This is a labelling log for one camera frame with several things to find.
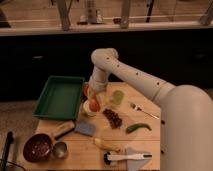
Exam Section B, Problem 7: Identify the green plastic cup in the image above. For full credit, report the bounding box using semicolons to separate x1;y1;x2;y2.
112;90;124;105

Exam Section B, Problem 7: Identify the dark brown bowl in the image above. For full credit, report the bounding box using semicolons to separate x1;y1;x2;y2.
23;133;52;163

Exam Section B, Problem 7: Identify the white dish brush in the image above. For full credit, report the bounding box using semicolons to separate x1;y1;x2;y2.
104;152;152;165

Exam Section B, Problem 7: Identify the orange bowl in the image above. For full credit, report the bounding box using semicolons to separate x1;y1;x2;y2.
83;84;89;98

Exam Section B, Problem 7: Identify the green plastic tray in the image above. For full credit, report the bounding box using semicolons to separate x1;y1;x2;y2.
33;76;85;120

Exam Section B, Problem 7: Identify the dark grape bunch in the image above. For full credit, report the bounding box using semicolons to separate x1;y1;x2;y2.
103;109;122;129

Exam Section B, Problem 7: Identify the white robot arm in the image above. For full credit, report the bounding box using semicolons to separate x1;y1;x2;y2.
89;48;213;171

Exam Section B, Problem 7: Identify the red apple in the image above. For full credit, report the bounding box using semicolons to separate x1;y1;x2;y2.
89;100;100;112

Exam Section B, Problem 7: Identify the blue sponge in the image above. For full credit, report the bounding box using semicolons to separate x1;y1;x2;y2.
74;122;95;136

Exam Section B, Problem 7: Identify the small metal cup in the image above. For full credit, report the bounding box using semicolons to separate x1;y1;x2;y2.
52;141;68;159

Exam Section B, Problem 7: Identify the white paper cup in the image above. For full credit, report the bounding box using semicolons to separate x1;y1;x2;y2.
83;100;96;117

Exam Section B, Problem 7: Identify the black pole stand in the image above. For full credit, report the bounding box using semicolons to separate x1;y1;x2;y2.
0;131;14;171

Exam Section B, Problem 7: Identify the green chili pepper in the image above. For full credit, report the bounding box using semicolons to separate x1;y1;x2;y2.
126;123;152;134

